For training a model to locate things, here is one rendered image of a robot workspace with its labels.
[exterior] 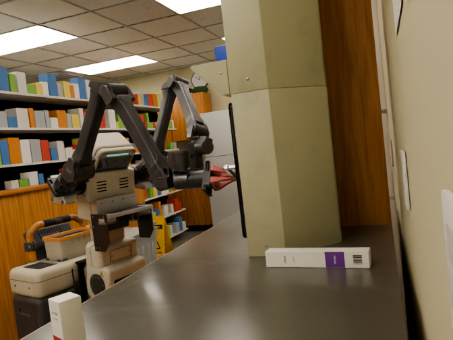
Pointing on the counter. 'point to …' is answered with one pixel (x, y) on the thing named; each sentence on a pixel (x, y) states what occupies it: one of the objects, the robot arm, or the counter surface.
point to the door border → (238, 171)
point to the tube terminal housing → (282, 123)
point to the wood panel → (355, 112)
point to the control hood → (215, 75)
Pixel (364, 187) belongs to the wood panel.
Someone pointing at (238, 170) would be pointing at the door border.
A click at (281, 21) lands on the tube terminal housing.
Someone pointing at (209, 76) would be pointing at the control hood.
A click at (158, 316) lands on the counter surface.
